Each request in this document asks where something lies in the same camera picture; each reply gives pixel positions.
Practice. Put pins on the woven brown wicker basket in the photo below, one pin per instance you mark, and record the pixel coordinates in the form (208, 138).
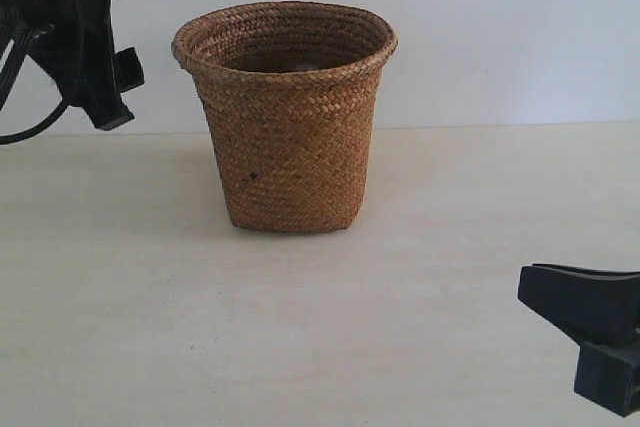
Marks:
(288, 89)

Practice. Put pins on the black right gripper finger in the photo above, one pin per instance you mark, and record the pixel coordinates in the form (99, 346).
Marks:
(609, 377)
(586, 304)

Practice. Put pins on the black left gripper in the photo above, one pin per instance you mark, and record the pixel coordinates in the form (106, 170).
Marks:
(72, 42)

